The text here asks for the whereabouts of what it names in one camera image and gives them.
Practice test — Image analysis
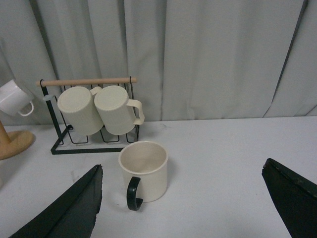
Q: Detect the cream ribbed mug right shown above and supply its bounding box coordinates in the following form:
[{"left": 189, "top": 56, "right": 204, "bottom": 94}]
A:
[{"left": 94, "top": 85, "right": 145, "bottom": 135}]

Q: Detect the black wire mug rack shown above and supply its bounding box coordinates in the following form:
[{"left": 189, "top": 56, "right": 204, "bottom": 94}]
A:
[{"left": 36, "top": 76, "right": 137, "bottom": 155}]

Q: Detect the cream ribbed mug left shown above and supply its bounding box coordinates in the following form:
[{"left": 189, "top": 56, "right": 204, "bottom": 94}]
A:
[{"left": 57, "top": 86, "right": 104, "bottom": 136}]

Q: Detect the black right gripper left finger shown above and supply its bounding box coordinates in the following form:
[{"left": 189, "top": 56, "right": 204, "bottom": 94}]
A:
[{"left": 11, "top": 165, "right": 103, "bottom": 238}]

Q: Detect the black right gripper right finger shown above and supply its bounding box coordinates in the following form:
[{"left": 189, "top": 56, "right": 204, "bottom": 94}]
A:
[{"left": 262, "top": 158, "right": 317, "bottom": 238}]

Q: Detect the grey curtain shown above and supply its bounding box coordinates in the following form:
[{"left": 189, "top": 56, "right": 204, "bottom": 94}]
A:
[{"left": 0, "top": 0, "right": 317, "bottom": 125}]

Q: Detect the cream mug with black handle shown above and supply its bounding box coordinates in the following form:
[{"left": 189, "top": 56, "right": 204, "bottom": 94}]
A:
[{"left": 118, "top": 141, "right": 168, "bottom": 211}]

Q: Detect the wooden mug tree stand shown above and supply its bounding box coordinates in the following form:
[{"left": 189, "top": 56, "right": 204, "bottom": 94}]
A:
[{"left": 0, "top": 122, "right": 35, "bottom": 160}]

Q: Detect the white mug on tree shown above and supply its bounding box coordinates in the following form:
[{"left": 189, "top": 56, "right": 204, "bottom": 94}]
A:
[{"left": 0, "top": 80, "right": 34, "bottom": 117}]

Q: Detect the cream ribbed mug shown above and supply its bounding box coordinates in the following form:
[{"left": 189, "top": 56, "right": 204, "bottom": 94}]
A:
[
  {"left": 94, "top": 85, "right": 145, "bottom": 135},
  {"left": 57, "top": 86, "right": 104, "bottom": 136}
]

